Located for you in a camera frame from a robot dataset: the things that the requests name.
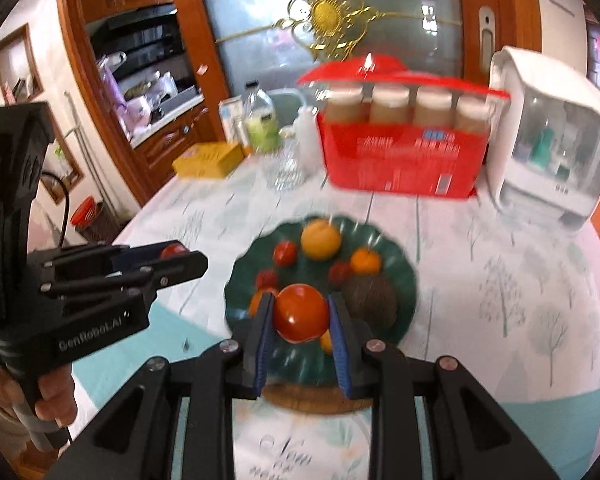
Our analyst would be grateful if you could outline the cherry tomato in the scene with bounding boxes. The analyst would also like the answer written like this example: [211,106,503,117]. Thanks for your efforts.
[160,242,190,260]
[272,240,298,268]

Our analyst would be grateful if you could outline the large red tomato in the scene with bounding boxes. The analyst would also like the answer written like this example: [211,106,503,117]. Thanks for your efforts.
[273,284,329,344]

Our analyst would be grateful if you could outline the large yellow grapefruit with sticker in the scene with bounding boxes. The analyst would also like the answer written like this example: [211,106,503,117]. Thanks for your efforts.
[300,219,342,261]

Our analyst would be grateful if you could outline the mandarin orange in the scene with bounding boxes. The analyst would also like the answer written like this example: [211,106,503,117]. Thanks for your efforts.
[248,287,278,318]

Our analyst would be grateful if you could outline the yellow kumquat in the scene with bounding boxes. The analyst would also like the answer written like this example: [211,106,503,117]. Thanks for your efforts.
[320,330,332,354]

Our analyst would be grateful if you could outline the left hand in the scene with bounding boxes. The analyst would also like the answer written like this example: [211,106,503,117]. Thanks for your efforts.
[0,364,78,427]

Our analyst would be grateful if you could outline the red waste basket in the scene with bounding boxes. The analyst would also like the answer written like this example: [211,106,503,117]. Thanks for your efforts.
[70,196,99,229]

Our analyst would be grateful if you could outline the wooden kitchen cabinet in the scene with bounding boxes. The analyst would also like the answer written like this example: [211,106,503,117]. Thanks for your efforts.
[130,98,221,196]

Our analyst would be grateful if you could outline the red lychee on plate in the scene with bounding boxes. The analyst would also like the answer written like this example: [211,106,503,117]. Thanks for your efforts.
[256,269,279,290]

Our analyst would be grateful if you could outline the yellow tin box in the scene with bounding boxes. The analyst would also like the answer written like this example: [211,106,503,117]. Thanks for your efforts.
[172,142,245,179]

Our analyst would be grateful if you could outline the cherry tomato on plate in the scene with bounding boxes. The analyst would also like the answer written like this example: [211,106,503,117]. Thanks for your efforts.
[272,240,298,268]

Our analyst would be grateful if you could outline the tree pattern tablecloth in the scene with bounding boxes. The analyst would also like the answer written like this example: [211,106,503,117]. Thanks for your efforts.
[72,160,600,479]

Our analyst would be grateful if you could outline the dark brown avocado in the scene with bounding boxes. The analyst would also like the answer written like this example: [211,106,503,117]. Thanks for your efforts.
[341,274,398,330]

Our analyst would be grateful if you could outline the clear drinking glass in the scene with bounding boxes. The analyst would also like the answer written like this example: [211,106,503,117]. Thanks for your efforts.
[261,136,306,192]

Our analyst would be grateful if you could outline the white blue carton box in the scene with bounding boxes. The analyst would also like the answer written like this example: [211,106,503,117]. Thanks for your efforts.
[219,96,249,146]

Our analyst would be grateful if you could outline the clear bottle green label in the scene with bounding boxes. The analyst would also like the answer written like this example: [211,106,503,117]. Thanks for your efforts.
[242,80,280,153]

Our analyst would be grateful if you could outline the dark green scalloped plate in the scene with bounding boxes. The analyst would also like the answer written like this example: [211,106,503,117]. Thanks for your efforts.
[224,216,417,387]

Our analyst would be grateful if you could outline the small orange on plate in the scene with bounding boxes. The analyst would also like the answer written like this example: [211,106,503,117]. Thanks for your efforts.
[349,247,382,275]

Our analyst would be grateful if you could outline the white squeeze bottle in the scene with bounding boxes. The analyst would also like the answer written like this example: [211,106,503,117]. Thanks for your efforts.
[268,88,325,176]

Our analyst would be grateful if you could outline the red paper cup package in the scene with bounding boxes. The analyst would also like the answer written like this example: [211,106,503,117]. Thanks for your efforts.
[298,54,510,200]

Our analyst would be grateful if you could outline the glass door gold ornament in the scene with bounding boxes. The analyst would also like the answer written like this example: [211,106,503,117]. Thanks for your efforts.
[204,0,463,93]

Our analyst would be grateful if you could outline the white countertop sterilizer appliance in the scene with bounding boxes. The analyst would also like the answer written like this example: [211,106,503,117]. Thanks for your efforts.
[486,47,600,232]

